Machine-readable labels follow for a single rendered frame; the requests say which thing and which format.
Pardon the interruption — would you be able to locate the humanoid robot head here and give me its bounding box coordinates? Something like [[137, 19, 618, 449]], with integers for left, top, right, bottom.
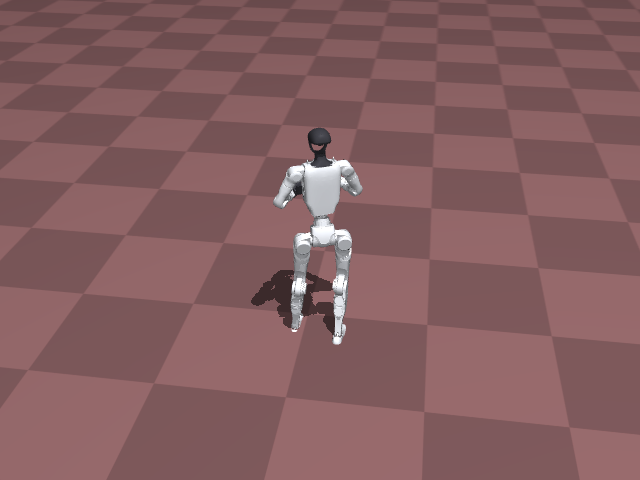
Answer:
[[308, 128, 332, 168]]

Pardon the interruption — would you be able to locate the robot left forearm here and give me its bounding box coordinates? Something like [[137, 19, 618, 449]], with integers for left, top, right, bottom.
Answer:
[[273, 190, 295, 202]]

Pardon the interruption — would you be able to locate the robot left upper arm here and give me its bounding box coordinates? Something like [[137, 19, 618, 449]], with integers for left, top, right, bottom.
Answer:
[[273, 165, 305, 209]]

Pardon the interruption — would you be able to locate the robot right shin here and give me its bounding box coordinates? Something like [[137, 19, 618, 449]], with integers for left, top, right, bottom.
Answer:
[[333, 280, 348, 337]]

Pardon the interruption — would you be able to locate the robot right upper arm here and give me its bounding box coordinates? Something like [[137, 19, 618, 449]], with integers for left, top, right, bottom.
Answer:
[[337, 160, 363, 197]]

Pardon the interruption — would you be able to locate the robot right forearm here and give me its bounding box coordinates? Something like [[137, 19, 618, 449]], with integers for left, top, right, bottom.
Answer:
[[340, 177, 362, 191]]

